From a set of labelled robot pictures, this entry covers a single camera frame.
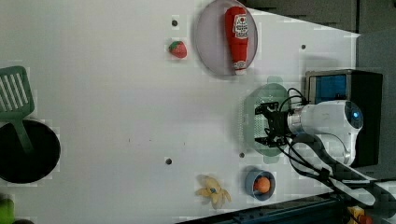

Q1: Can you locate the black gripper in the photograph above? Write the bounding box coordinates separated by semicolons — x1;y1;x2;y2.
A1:
255;102;292;147

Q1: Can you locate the green plastic strainer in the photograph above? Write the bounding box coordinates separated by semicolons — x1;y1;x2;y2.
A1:
241;77;288;164

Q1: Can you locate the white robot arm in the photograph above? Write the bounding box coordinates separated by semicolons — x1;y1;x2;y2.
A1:
254;100;395;209

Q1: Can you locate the blue bowl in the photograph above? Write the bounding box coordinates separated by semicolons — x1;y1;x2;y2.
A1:
245;169;276;201

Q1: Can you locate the orange toy fruit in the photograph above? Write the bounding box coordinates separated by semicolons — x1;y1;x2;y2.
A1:
254;177;271;193

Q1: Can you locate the yellow toy banana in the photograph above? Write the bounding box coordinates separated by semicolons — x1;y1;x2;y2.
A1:
196;175;232;209

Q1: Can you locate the silver black toaster oven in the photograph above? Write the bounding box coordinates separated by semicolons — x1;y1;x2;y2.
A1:
305;69;383;168

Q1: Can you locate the grey round plate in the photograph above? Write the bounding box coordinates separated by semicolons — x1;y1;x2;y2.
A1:
195;0;258;76

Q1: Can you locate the red ketchup bottle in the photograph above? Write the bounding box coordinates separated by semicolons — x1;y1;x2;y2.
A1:
224;7;248;76

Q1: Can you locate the red toy strawberry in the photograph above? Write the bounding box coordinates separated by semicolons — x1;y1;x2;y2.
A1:
168;41;188;59

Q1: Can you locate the green slotted spatula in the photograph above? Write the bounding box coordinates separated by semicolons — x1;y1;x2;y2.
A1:
0;66;35;154

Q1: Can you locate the black round pan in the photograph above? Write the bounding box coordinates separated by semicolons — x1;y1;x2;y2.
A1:
0;120;61;184

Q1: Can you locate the green cylinder object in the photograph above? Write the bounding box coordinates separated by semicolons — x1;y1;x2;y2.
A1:
0;199;15;224

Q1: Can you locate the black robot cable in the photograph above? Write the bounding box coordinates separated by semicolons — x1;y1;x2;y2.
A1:
275;87;396;194

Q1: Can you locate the blue metal frame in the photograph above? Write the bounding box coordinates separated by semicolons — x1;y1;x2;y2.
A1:
178;193;348;224

